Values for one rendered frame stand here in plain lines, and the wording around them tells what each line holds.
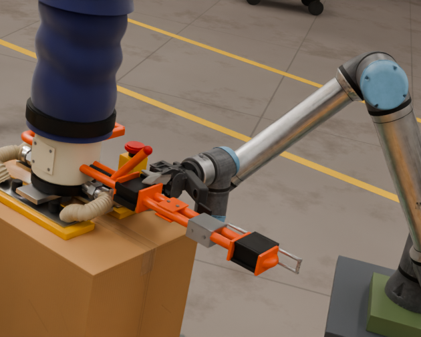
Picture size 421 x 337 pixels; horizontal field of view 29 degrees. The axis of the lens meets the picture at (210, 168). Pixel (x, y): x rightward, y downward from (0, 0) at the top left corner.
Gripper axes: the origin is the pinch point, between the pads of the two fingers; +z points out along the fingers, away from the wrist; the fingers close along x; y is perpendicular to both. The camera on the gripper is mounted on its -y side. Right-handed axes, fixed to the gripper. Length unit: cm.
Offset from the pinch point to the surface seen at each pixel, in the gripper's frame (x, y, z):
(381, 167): -120, 90, -378
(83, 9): 41.3, 19.2, 8.4
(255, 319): -120, 38, -143
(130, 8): 41.4, 16.7, -4.4
